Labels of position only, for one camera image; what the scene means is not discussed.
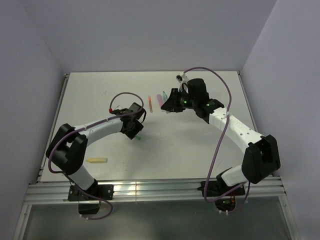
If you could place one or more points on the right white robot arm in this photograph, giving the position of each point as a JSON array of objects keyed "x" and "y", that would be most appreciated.
[{"x": 261, "y": 154}]

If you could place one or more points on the green highlighter pen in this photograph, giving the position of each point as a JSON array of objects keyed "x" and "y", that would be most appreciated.
[{"x": 164, "y": 97}]

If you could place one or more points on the yellow highlighter pen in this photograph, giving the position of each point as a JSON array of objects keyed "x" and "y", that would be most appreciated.
[{"x": 97, "y": 160}]

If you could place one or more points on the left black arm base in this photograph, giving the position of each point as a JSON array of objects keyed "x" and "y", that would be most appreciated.
[{"x": 89, "y": 202}]

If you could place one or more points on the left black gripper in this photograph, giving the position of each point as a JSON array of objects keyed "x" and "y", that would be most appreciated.
[{"x": 131, "y": 134}]

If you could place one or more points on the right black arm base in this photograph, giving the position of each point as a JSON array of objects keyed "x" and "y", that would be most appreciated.
[{"x": 215, "y": 189}]

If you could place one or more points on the orange thin pen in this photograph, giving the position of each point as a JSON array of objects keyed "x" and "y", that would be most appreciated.
[{"x": 150, "y": 103}]

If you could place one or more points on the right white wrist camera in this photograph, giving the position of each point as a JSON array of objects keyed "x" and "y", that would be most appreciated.
[{"x": 183, "y": 82}]

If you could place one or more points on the aluminium front rail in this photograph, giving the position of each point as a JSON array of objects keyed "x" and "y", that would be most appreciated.
[{"x": 46, "y": 193}]

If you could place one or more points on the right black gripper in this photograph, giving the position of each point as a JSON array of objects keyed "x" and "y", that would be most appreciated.
[{"x": 171, "y": 105}]

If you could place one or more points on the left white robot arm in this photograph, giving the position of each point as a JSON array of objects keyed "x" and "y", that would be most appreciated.
[{"x": 68, "y": 148}]

